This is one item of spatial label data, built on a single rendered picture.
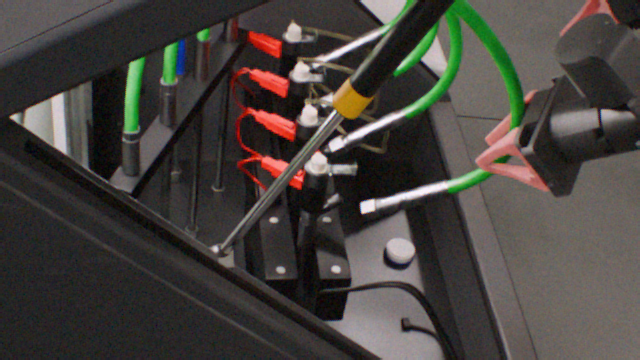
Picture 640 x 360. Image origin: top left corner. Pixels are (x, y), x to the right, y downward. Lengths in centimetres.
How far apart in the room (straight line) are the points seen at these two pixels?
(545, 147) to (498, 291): 36
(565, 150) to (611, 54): 13
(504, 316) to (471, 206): 18
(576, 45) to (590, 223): 199
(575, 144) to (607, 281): 179
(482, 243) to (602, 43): 51
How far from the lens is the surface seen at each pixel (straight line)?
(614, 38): 82
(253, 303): 71
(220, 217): 141
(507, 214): 274
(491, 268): 125
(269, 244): 117
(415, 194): 102
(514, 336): 119
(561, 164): 92
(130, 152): 105
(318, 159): 108
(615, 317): 260
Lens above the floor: 184
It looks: 43 degrees down
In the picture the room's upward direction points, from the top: 10 degrees clockwise
